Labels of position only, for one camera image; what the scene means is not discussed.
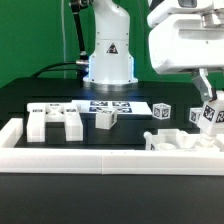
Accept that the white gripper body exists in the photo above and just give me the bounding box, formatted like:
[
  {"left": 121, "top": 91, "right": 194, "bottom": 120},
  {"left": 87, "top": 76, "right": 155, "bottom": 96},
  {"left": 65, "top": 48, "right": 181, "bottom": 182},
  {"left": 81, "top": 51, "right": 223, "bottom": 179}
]
[{"left": 147, "top": 0, "right": 224, "bottom": 74}]

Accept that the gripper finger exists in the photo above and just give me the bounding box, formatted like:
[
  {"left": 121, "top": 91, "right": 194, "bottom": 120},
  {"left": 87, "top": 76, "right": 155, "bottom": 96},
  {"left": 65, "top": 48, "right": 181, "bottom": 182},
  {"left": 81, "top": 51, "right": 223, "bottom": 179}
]
[{"left": 191, "top": 68, "right": 213, "bottom": 102}]

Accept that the white chair seat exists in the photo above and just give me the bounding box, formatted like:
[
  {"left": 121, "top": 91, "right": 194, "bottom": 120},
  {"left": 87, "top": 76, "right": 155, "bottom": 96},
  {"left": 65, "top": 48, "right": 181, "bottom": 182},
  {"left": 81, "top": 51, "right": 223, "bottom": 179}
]
[{"left": 143, "top": 128, "right": 224, "bottom": 152}]

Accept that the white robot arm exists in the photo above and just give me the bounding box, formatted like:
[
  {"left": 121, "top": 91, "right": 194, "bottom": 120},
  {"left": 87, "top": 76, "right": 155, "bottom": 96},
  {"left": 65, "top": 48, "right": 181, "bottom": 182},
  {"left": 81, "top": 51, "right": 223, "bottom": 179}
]
[{"left": 70, "top": 0, "right": 224, "bottom": 101}]

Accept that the white tagged cube right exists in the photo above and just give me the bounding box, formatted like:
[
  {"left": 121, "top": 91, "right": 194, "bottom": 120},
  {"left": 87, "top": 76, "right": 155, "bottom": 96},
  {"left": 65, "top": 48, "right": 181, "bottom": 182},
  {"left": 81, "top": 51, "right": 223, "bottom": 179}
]
[{"left": 189, "top": 107, "right": 202, "bottom": 124}]

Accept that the white tagged cube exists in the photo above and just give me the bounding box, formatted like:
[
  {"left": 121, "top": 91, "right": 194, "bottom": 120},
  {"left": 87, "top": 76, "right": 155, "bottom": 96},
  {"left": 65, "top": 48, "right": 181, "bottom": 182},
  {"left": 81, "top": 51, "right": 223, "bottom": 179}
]
[
  {"left": 189, "top": 107, "right": 202, "bottom": 124},
  {"left": 152, "top": 103, "right": 171, "bottom": 120}
]

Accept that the white tagged cube middle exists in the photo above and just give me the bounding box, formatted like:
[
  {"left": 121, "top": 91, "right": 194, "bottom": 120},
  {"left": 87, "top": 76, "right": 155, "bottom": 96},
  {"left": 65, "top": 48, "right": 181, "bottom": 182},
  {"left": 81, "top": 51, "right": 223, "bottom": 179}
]
[{"left": 152, "top": 103, "right": 171, "bottom": 120}]

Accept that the white flat tag board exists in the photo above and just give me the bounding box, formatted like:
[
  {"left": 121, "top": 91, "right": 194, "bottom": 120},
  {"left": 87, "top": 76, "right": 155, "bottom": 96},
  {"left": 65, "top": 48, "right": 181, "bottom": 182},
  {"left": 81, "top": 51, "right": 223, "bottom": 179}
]
[{"left": 72, "top": 100, "right": 152, "bottom": 115}]

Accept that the black raised platform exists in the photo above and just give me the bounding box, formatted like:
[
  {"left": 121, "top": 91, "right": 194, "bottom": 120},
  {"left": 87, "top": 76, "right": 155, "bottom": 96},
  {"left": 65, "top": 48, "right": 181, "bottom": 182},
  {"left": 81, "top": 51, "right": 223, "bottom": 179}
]
[{"left": 0, "top": 77, "right": 224, "bottom": 121}]

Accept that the white U-shaped boundary fence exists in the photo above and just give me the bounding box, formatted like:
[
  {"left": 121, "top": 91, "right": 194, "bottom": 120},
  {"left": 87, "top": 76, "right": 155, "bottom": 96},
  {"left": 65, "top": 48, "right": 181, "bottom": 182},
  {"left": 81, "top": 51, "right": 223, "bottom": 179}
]
[{"left": 0, "top": 118, "right": 224, "bottom": 176}]

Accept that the black cable bundle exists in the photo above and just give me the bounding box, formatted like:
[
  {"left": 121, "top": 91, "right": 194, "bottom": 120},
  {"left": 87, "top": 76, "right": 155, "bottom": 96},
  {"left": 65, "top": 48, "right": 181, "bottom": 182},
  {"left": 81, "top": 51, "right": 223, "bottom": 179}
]
[{"left": 31, "top": 60, "right": 88, "bottom": 80}]

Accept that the white chair back frame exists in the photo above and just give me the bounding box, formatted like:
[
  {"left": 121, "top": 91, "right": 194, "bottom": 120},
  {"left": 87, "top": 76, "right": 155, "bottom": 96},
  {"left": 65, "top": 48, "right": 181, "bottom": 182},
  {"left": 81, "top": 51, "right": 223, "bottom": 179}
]
[{"left": 26, "top": 102, "right": 83, "bottom": 142}]

